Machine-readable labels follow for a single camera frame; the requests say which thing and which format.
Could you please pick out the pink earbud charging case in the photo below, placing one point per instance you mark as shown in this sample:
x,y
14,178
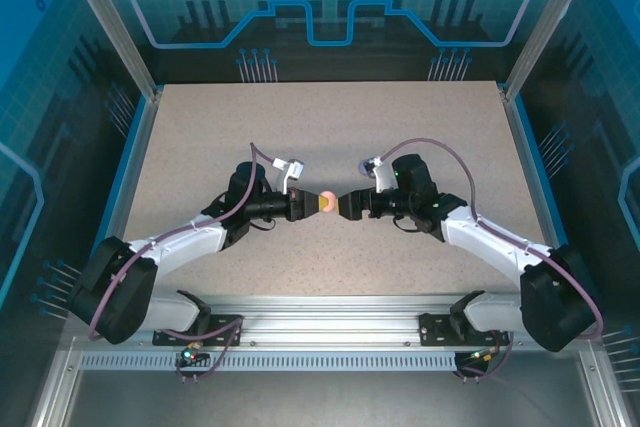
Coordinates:
x,y
328,196

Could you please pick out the purple earbud charging case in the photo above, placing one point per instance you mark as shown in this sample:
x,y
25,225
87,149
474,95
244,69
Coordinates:
x,y
363,167

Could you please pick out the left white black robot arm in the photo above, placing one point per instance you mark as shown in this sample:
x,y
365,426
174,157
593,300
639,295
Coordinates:
x,y
185,247

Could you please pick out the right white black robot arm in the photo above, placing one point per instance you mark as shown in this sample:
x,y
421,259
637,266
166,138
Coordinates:
x,y
490,242

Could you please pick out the right connector board with LEDs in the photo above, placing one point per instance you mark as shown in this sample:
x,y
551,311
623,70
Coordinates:
x,y
479,356

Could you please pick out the connector board with leds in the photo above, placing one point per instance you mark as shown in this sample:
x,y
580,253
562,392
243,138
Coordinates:
x,y
189,357
479,356

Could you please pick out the left connector board with LEDs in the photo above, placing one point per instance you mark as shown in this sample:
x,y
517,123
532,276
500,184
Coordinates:
x,y
189,357

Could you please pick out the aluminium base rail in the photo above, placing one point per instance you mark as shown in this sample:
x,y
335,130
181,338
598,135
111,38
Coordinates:
x,y
330,319

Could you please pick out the left aluminium table side rail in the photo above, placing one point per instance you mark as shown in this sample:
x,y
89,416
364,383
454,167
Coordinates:
x,y
138,147

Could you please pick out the aluminium lower frame tray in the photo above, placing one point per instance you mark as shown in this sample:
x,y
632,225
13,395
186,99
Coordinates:
x,y
325,397

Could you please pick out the right aluminium frame post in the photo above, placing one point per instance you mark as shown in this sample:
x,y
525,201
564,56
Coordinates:
x,y
549,22

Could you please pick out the aluminium frame post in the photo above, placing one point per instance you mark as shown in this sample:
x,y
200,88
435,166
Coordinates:
x,y
549,22
112,22

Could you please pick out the left aluminium frame post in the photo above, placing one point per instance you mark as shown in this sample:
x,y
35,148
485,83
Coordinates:
x,y
112,22

